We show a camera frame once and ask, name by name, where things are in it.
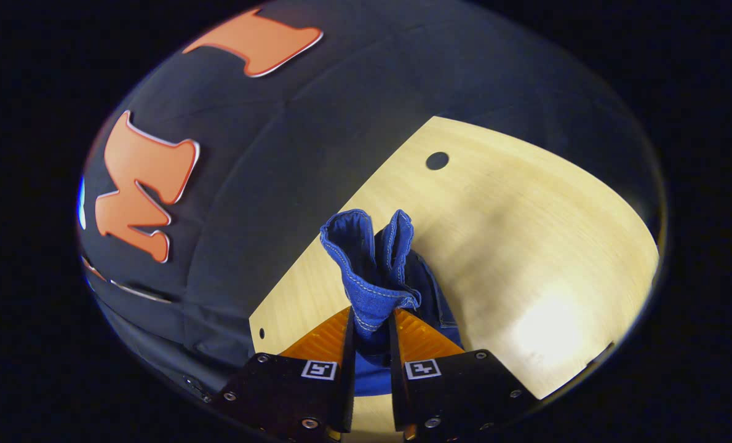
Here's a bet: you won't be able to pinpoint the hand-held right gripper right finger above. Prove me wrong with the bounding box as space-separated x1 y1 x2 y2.
390 308 540 441

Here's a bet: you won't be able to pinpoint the blue denim jeans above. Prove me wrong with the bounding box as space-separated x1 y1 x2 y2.
319 209 465 398

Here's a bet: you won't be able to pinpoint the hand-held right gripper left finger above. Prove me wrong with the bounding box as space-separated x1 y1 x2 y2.
211 306 356 441

